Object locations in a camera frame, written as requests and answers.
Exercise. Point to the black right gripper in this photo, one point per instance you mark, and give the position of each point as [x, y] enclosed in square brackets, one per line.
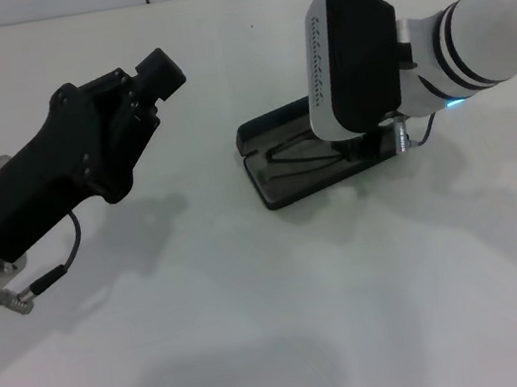
[365, 144]

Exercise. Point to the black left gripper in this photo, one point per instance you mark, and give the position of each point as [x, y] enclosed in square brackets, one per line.
[46, 181]

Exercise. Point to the black glasses case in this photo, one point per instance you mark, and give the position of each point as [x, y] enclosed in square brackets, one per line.
[297, 186]

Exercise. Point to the black glasses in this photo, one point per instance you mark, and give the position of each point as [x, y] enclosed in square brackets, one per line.
[274, 153]

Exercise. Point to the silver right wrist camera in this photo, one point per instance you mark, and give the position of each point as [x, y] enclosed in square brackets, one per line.
[354, 51]

